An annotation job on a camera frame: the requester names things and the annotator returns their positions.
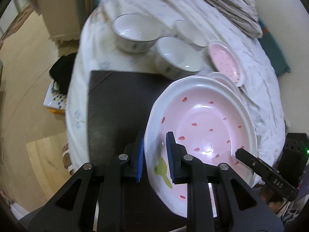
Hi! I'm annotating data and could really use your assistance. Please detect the large pink strawberry plate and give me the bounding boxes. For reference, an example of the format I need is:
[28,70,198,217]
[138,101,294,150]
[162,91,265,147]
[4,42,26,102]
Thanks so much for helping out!
[144,76,257,217]

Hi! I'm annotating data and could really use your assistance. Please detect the small white fish bowl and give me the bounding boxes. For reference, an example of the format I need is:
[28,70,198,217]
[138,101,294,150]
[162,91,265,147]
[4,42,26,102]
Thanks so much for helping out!
[154,37,205,80]

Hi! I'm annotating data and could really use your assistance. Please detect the large white fish bowl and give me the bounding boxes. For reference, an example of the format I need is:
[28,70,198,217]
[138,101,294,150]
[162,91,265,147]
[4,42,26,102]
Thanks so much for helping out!
[111,13,163,53]

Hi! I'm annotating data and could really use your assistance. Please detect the dark brown leather mat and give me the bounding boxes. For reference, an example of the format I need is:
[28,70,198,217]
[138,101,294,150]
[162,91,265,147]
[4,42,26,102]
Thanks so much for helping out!
[87,71,182,231]

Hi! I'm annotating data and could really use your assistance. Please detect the patterned box on floor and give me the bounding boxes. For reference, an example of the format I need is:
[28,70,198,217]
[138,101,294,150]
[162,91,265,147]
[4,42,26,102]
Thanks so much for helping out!
[43,82,66,115]

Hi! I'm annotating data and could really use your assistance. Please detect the small pink strawberry plate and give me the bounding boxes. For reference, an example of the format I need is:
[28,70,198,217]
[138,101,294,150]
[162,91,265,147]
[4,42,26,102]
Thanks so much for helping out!
[207,40,244,87]

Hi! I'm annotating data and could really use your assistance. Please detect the teal mattress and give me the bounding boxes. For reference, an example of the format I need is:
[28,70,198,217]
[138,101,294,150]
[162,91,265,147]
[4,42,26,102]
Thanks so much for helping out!
[259,19,291,77]

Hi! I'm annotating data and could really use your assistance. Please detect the black clothing pile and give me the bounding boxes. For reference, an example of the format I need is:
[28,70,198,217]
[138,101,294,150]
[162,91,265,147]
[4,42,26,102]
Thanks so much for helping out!
[49,52,77,95]

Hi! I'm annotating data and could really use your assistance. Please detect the white bear print bedsheet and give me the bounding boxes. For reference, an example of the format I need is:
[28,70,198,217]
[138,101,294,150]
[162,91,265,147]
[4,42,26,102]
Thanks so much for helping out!
[65,0,285,170]

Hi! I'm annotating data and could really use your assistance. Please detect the beige cabinet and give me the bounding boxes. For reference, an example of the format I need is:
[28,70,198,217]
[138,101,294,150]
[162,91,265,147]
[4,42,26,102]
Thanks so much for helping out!
[26,0,91,44]

